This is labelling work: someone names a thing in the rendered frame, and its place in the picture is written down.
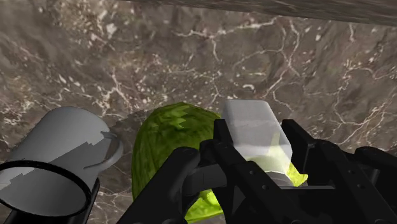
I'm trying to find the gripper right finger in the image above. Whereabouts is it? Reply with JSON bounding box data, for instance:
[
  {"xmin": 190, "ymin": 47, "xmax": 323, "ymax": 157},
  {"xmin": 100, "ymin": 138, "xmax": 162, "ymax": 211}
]
[{"xmin": 281, "ymin": 118, "xmax": 397, "ymax": 224}]

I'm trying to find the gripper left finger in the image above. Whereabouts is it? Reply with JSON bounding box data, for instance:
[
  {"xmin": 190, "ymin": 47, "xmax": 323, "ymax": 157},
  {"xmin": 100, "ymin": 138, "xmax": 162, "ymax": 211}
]
[{"xmin": 116, "ymin": 118, "xmax": 311, "ymax": 224}]

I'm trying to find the white rectangular block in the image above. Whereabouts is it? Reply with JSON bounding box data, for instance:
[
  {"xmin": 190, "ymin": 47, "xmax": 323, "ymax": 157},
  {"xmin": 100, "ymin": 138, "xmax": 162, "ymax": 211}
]
[{"xmin": 221, "ymin": 99, "xmax": 294, "ymax": 187}]

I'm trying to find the green lettuce head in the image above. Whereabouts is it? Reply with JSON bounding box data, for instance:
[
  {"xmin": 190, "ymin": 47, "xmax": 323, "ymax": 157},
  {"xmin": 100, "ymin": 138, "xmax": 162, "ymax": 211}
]
[{"xmin": 131, "ymin": 101, "xmax": 309, "ymax": 224}]

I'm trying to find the grey mug with black rim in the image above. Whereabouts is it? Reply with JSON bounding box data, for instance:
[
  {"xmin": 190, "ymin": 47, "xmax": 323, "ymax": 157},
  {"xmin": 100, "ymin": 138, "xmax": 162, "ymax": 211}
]
[{"xmin": 0, "ymin": 106, "xmax": 125, "ymax": 224}]

